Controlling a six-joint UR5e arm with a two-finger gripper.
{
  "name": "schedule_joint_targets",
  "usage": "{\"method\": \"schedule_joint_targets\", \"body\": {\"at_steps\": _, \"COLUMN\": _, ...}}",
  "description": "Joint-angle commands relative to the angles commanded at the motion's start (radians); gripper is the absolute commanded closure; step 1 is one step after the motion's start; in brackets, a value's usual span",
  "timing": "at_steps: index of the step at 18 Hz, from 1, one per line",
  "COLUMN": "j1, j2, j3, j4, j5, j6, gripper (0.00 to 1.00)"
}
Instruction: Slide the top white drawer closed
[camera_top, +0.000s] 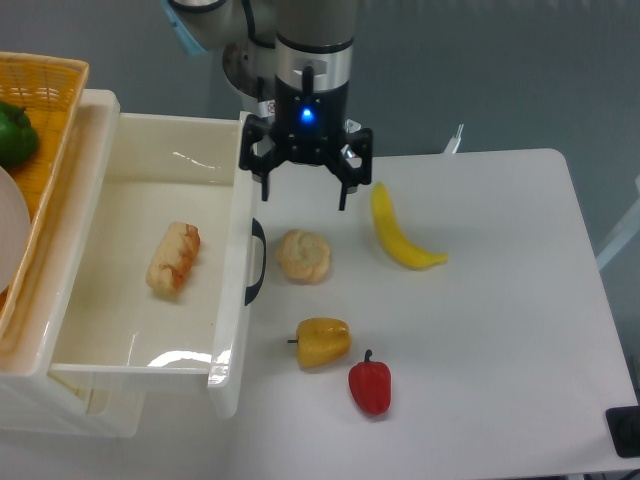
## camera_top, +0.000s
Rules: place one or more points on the white frame at right edge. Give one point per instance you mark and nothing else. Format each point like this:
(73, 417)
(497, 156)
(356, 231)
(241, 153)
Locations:
(625, 229)

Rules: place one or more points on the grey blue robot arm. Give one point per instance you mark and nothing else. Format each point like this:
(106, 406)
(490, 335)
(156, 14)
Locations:
(308, 47)

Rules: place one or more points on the white bracket behind table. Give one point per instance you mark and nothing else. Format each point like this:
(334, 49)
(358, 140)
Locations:
(455, 141)

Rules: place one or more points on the yellow banana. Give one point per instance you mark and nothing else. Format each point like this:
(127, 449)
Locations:
(392, 238)

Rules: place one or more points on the green bell pepper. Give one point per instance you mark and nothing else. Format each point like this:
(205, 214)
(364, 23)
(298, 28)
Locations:
(19, 140)

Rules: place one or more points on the white round plate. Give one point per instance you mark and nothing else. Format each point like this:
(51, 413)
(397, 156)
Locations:
(14, 230)

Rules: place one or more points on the red bell pepper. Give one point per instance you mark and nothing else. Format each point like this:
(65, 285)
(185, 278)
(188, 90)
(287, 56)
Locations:
(370, 384)

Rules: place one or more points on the black device at table edge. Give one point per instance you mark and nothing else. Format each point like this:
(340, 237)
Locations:
(624, 424)

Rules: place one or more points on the orange woven basket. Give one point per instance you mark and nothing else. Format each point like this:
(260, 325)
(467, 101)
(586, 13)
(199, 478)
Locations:
(50, 89)

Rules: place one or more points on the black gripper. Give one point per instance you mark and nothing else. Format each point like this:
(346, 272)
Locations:
(309, 130)

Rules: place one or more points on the long bread roll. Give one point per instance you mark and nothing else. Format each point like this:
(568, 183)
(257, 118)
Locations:
(173, 259)

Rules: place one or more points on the yellow bell pepper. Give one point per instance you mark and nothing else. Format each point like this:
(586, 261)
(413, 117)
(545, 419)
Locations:
(320, 341)

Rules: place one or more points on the black top drawer handle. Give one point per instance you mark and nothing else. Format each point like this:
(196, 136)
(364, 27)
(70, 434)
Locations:
(258, 263)

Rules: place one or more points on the white drawer cabinet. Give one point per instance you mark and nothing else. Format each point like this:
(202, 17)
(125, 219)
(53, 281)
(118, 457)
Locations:
(31, 399)

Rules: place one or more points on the round swirl bread bun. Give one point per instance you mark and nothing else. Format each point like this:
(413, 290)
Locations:
(304, 256)

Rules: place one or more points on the white top drawer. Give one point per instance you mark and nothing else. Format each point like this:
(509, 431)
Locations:
(161, 298)

